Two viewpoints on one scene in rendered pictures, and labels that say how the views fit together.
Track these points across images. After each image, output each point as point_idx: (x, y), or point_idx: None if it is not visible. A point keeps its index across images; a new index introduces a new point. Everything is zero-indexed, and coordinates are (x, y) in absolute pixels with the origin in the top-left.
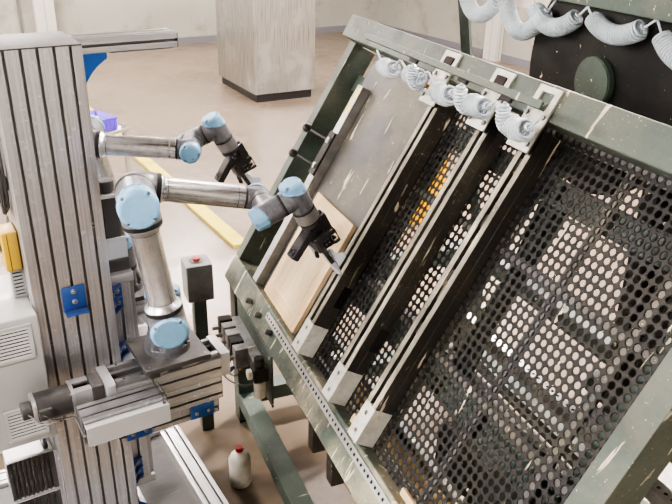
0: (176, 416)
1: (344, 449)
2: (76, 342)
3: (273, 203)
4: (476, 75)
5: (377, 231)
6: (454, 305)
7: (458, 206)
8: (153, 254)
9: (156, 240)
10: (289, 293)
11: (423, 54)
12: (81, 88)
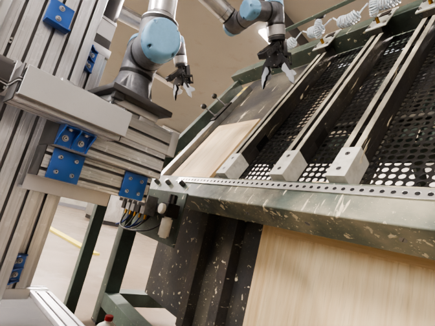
0: (107, 181)
1: (321, 195)
2: (36, 59)
3: (264, 0)
4: (359, 25)
5: (290, 105)
6: (407, 86)
7: (369, 66)
8: None
9: None
10: (197, 168)
11: (305, 46)
12: None
